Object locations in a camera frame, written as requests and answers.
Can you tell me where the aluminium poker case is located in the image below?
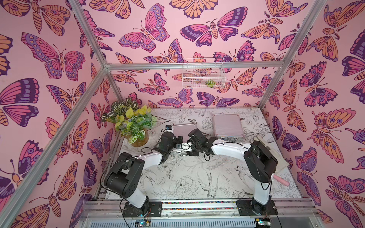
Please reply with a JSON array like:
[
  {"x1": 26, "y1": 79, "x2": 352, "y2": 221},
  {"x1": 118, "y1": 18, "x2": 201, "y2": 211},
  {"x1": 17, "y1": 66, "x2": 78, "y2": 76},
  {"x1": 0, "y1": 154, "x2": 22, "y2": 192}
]
[
  {"x1": 212, "y1": 114, "x2": 244, "y2": 142},
  {"x1": 171, "y1": 123, "x2": 197, "y2": 156}
]

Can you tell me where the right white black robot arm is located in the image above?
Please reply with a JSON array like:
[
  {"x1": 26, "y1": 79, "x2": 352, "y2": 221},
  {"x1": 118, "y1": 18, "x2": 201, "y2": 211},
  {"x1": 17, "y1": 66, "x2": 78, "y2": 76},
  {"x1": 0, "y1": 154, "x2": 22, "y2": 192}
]
[{"x1": 188, "y1": 129, "x2": 278, "y2": 216}]

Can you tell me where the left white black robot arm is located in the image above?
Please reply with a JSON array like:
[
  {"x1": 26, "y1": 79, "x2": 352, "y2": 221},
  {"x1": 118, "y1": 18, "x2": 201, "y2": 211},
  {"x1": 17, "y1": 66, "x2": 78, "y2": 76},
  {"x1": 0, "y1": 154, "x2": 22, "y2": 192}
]
[{"x1": 103, "y1": 131, "x2": 183, "y2": 215}]

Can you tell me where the green potted plant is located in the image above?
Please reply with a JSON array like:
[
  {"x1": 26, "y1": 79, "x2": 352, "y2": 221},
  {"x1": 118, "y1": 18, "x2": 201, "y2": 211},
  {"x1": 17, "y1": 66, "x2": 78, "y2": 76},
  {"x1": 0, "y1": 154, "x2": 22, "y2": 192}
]
[{"x1": 101, "y1": 98, "x2": 157, "y2": 147}]

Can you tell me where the white green work glove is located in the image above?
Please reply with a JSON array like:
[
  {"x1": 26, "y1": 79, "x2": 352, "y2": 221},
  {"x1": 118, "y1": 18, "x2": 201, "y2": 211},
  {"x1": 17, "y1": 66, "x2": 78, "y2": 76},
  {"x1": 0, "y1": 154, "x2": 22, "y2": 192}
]
[{"x1": 254, "y1": 136, "x2": 289, "y2": 176}]

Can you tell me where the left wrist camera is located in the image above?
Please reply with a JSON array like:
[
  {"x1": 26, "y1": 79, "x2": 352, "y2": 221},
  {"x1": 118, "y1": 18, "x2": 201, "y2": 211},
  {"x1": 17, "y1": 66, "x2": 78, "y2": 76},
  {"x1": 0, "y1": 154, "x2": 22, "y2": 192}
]
[{"x1": 165, "y1": 124, "x2": 172, "y2": 132}]

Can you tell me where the white wire basket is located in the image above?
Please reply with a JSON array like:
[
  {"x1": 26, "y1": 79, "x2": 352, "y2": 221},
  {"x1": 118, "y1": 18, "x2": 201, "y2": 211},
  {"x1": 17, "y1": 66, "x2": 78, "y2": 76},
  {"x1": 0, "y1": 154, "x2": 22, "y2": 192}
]
[{"x1": 181, "y1": 62, "x2": 226, "y2": 89}]

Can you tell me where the pink handled tool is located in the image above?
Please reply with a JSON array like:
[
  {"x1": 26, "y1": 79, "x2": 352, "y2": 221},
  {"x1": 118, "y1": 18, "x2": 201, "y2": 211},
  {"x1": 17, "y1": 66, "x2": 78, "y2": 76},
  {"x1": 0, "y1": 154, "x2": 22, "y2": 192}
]
[{"x1": 272, "y1": 174, "x2": 290, "y2": 187}]

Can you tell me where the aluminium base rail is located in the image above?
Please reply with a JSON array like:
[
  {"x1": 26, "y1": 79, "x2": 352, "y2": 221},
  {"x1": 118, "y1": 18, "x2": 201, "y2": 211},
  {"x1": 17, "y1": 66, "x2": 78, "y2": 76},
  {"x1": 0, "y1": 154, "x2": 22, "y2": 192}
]
[{"x1": 77, "y1": 198, "x2": 325, "y2": 228}]

